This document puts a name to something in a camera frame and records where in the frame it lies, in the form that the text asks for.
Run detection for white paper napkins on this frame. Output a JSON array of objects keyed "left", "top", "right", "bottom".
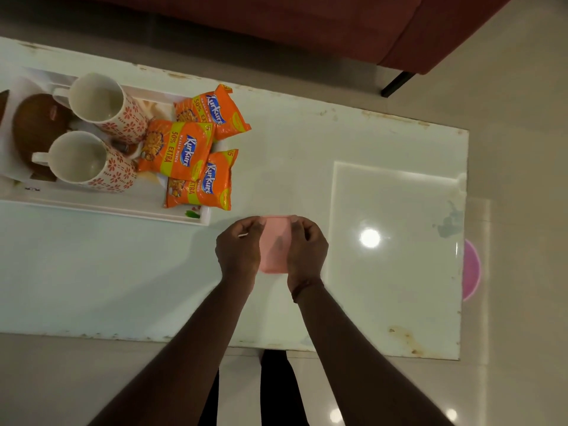
[{"left": 0, "top": 77, "right": 36, "bottom": 180}]

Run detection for person's left forearm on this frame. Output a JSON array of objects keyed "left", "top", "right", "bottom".
[{"left": 88, "top": 277, "right": 256, "bottom": 426}]

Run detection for pink round mat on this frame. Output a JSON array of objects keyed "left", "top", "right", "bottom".
[{"left": 462, "top": 238, "right": 482, "bottom": 302}]

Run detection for brown wooden napkin holder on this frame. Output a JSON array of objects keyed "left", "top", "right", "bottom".
[{"left": 0, "top": 89, "right": 74, "bottom": 182}]

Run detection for red fabric sofa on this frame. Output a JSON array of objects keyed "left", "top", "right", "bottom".
[{"left": 79, "top": 0, "right": 517, "bottom": 98}]

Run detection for person's left hand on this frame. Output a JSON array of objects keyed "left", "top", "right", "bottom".
[{"left": 215, "top": 215, "right": 267, "bottom": 291}]

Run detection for black trousers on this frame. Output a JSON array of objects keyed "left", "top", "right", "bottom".
[{"left": 197, "top": 349, "right": 310, "bottom": 426}]

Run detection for pink rectangular case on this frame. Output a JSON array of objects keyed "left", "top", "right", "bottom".
[{"left": 259, "top": 215, "right": 293, "bottom": 275}]

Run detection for person's right forearm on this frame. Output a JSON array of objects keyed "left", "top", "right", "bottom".
[{"left": 292, "top": 277, "right": 456, "bottom": 426}]

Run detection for white floral mug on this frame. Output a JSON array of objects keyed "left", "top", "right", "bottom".
[
  {"left": 31, "top": 130, "right": 137, "bottom": 193},
  {"left": 52, "top": 73, "right": 150, "bottom": 145}
]

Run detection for red thread wristband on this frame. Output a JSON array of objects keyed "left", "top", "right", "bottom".
[{"left": 291, "top": 277, "right": 325, "bottom": 304}]

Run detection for white floral tray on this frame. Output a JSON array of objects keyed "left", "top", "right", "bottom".
[{"left": 0, "top": 66, "right": 212, "bottom": 227}]

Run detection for person's right hand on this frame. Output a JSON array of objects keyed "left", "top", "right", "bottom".
[{"left": 286, "top": 215, "right": 330, "bottom": 298}]

